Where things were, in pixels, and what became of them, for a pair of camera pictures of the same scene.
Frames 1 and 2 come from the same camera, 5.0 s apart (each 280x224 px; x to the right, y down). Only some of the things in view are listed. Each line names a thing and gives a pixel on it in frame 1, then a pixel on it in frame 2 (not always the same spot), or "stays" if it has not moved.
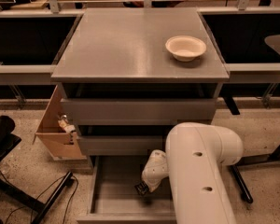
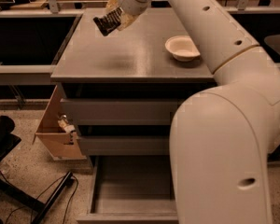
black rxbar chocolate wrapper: [141, 188] to [107, 23]
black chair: [3, 140] stays
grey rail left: [21, 75] stays
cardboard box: [50, 133] stays
